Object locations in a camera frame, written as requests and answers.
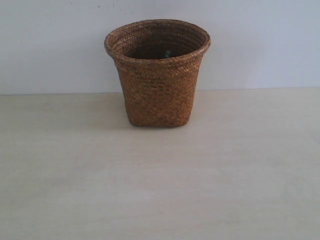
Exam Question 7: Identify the clear plastic bottle green label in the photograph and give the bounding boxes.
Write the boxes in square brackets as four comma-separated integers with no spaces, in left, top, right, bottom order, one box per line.
[164,50,172,59]

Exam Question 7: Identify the brown woven straw basket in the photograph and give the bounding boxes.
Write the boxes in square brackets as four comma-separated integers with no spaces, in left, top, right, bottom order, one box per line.
[104,19,211,127]

